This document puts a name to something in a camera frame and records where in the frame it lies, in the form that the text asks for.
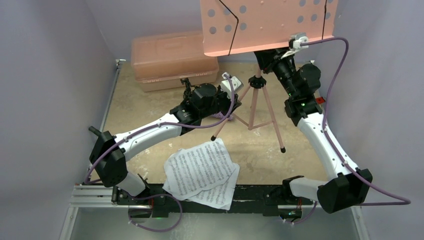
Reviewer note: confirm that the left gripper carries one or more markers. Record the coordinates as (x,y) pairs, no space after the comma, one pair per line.
(227,99)

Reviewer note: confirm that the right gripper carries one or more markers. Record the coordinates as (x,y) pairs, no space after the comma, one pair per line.
(271,56)

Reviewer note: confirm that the pink music stand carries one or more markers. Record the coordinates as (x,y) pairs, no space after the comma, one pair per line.
(244,26)

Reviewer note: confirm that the sheet music page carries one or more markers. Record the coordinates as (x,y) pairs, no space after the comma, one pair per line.
(206,184)
(211,152)

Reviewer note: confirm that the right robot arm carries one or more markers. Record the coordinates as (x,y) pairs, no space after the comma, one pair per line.
(343,188)

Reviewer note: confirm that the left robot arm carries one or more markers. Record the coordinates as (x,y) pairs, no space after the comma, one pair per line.
(110,153)

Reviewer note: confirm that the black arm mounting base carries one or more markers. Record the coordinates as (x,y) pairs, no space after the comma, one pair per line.
(267,200)

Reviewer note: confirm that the purple glitter microphone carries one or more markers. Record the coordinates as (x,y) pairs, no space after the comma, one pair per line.
(222,116)

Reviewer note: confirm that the black microphone tripod stand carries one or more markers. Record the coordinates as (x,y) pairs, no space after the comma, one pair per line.
(189,89)

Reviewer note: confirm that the pink plastic storage box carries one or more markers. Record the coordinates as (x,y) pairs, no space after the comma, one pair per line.
(160,62)

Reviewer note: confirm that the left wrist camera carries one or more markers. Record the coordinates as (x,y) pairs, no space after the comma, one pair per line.
(230,84)

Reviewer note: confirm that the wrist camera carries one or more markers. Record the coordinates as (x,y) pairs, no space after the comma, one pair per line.
(296,42)
(230,84)

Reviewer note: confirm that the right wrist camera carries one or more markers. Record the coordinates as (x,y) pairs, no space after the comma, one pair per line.
(296,42)

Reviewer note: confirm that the red handled pliers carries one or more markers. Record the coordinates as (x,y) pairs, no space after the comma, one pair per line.
(320,100)

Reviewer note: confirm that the aluminium table frame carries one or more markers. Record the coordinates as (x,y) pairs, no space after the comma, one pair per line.
(251,178)

